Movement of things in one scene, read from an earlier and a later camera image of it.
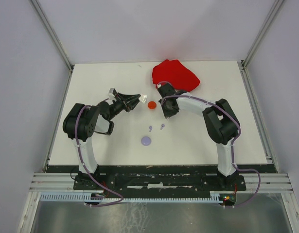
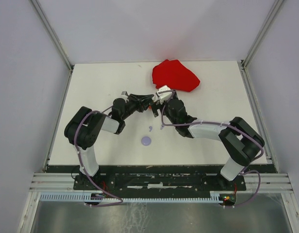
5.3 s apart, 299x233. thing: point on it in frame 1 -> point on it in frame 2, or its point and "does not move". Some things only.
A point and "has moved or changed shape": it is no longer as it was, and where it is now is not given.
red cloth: x=174 y=72 does not move
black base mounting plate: x=151 y=181 does not move
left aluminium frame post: x=55 y=40 does not move
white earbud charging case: x=143 y=98 has moved or changed shape
